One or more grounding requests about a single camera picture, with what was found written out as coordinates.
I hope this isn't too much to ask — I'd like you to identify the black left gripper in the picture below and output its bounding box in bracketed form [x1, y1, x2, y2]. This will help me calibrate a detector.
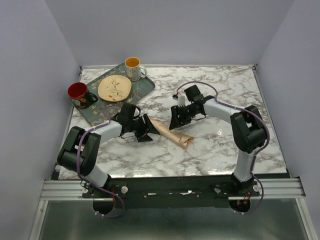
[128, 113, 160, 143]

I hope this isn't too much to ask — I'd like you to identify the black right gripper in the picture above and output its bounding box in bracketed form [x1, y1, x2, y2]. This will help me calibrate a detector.
[168, 103, 197, 130]

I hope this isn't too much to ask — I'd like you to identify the peach cloth napkin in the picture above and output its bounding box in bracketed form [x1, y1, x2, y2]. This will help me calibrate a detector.
[149, 117, 194, 149]

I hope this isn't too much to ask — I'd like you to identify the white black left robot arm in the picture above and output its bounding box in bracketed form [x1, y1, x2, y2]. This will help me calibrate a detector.
[57, 103, 159, 198]

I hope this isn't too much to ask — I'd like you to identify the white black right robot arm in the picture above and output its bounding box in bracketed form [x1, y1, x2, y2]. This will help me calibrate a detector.
[169, 85, 270, 196]

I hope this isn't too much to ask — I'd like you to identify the white mug yellow inside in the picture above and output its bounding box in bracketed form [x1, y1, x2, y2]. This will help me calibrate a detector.
[124, 57, 147, 82]

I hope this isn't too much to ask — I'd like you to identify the black mug red inside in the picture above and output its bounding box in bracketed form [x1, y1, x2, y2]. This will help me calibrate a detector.
[67, 82, 99, 109]

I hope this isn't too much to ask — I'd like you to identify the green floral tray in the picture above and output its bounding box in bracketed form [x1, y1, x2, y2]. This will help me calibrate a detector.
[72, 63, 156, 126]

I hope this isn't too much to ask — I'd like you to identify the cream bird plate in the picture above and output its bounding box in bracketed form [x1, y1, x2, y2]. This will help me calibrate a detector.
[97, 75, 132, 103]

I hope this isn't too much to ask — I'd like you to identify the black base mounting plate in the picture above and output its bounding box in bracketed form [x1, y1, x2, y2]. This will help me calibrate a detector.
[82, 175, 260, 214]

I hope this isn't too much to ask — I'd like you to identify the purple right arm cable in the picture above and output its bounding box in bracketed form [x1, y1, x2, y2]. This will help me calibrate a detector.
[172, 81, 270, 216]

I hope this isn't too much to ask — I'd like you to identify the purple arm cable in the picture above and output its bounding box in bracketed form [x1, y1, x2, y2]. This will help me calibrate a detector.
[76, 104, 126, 218]
[172, 81, 270, 216]

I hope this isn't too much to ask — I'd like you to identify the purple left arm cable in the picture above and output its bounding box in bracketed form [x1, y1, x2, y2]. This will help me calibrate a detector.
[76, 104, 126, 218]

